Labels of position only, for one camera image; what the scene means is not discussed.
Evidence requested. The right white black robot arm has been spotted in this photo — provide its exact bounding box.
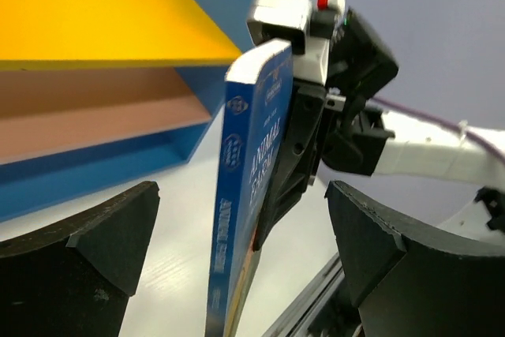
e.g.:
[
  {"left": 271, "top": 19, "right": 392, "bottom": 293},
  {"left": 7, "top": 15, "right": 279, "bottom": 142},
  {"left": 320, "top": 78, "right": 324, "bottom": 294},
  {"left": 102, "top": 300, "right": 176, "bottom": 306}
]
[{"left": 247, "top": 6, "right": 504, "bottom": 250}]

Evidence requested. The aluminium mounting rail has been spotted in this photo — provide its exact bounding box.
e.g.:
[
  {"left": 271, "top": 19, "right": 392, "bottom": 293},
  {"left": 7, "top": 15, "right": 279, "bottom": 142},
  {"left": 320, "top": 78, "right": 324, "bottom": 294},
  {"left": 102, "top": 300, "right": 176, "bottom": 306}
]
[{"left": 264, "top": 253, "right": 365, "bottom": 337}]

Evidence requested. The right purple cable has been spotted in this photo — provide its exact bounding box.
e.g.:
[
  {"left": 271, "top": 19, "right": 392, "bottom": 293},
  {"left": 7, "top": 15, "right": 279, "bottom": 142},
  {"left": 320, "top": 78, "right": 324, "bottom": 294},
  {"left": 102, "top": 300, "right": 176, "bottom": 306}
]
[{"left": 295, "top": 0, "right": 505, "bottom": 164}]

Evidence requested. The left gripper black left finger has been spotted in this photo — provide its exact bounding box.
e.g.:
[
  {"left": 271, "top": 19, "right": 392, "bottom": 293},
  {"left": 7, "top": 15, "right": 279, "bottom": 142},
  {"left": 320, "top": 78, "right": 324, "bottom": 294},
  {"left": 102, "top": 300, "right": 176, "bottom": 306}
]
[{"left": 1, "top": 182, "right": 160, "bottom": 336}]

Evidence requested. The blue and yellow bookshelf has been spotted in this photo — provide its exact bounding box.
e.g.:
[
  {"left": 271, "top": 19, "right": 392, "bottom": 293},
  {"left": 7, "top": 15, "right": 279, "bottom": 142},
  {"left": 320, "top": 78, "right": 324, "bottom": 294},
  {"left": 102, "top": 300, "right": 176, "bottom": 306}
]
[{"left": 1, "top": 0, "right": 251, "bottom": 220}]

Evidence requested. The Animal Farm book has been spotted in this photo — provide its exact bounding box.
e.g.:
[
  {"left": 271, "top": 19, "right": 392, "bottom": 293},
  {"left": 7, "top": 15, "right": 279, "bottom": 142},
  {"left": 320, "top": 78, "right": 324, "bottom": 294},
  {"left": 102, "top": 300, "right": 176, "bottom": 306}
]
[{"left": 204, "top": 39, "right": 293, "bottom": 336}]

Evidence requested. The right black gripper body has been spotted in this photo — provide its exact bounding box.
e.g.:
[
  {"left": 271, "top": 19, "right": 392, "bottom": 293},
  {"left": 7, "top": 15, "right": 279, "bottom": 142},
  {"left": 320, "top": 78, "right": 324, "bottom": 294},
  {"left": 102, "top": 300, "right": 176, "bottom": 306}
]
[{"left": 316, "top": 8, "right": 398, "bottom": 176}]

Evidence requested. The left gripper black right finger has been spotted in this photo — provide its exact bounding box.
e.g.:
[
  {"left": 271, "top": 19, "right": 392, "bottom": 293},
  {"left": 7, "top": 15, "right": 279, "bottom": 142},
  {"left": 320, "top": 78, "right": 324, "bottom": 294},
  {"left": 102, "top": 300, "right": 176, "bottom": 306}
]
[{"left": 326, "top": 181, "right": 504, "bottom": 336}]

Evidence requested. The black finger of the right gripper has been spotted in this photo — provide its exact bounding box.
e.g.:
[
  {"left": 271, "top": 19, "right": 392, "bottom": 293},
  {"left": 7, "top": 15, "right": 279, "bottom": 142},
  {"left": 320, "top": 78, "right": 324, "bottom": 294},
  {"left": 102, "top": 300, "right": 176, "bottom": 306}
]
[{"left": 252, "top": 80, "right": 327, "bottom": 251}]

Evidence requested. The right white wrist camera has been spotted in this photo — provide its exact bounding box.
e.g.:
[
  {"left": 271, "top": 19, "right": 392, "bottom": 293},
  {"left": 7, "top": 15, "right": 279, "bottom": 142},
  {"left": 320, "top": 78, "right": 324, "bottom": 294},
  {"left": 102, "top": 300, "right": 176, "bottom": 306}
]
[{"left": 246, "top": 0, "right": 346, "bottom": 85}]

